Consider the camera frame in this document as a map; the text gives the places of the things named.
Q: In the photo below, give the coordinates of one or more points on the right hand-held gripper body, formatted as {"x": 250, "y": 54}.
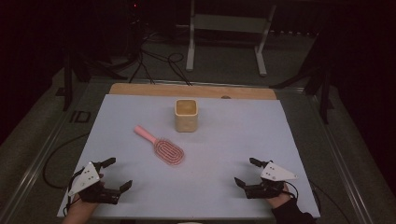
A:
{"x": 270, "y": 183}

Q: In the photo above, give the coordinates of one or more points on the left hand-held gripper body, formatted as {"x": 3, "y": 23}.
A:
{"x": 93, "y": 193}

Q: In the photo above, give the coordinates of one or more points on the pink hairbrush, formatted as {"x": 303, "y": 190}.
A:
{"x": 168, "y": 151}

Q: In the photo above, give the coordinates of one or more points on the square wooden cup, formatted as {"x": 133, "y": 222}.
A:
{"x": 186, "y": 119}

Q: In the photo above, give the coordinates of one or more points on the person's left hand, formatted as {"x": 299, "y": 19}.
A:
{"x": 83, "y": 207}

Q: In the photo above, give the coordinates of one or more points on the person's right hand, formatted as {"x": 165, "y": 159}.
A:
{"x": 278, "y": 200}

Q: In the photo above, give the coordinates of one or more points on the pale blue table mat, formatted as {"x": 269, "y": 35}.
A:
{"x": 218, "y": 161}

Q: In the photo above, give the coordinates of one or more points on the black tripod stand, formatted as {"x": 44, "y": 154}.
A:
{"x": 73, "y": 71}
{"x": 317, "y": 81}

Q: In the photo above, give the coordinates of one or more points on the white metal stand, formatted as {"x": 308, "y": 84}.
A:
{"x": 230, "y": 23}

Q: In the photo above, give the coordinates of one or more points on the metal floor rail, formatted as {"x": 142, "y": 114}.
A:
{"x": 40, "y": 158}
{"x": 339, "y": 161}

